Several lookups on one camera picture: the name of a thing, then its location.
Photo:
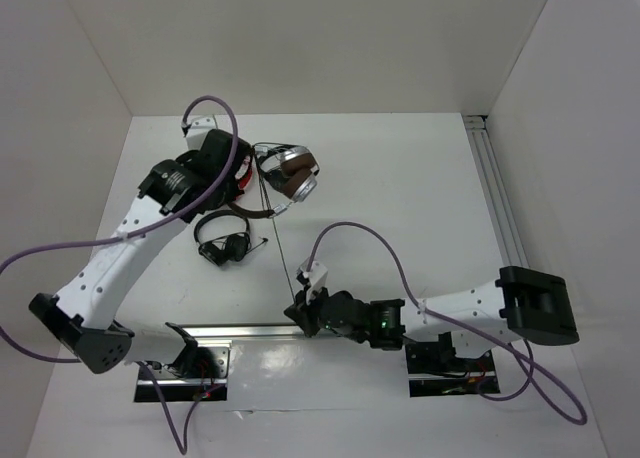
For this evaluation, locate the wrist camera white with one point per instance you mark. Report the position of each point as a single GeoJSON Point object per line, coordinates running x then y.
{"type": "Point", "coordinates": [197, 130]}
{"type": "Point", "coordinates": [311, 275]}

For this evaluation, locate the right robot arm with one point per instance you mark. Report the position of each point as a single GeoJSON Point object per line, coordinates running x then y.
{"type": "Point", "coordinates": [520, 304]}

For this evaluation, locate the aluminium rail front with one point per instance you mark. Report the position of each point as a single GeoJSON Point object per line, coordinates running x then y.
{"type": "Point", "coordinates": [250, 333]}

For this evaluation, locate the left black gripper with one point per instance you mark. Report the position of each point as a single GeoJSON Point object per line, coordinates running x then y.
{"type": "Point", "coordinates": [232, 189]}

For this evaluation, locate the black headphones near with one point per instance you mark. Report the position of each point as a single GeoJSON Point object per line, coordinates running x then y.
{"type": "Point", "coordinates": [232, 247]}

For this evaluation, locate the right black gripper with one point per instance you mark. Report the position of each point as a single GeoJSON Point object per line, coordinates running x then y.
{"type": "Point", "coordinates": [301, 311]}

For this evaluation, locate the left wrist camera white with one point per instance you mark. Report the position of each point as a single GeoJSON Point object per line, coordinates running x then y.
{"type": "Point", "coordinates": [197, 130]}

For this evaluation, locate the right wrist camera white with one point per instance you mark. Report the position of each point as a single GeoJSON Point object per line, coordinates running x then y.
{"type": "Point", "coordinates": [311, 275]}

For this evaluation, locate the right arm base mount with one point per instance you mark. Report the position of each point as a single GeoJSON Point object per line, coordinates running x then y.
{"type": "Point", "coordinates": [436, 373]}

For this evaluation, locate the aluminium rail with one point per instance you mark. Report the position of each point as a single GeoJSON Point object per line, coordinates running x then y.
{"type": "Point", "coordinates": [502, 217]}
{"type": "Point", "coordinates": [250, 333]}

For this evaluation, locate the black headphones far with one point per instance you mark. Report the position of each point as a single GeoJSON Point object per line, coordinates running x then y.
{"type": "Point", "coordinates": [271, 170]}

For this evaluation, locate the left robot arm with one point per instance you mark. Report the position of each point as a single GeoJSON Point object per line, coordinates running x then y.
{"type": "Point", "coordinates": [81, 315]}

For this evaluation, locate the aluminium rail right side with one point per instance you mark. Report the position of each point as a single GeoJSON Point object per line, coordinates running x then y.
{"type": "Point", "coordinates": [502, 217]}

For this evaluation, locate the brown silver headphones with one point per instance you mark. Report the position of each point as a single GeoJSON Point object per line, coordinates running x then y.
{"type": "Point", "coordinates": [298, 163]}

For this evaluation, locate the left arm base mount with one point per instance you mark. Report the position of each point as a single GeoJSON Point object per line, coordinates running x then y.
{"type": "Point", "coordinates": [207, 378]}

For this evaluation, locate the black headphones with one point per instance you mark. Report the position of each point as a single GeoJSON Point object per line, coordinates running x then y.
{"type": "Point", "coordinates": [232, 247]}
{"type": "Point", "coordinates": [271, 170]}

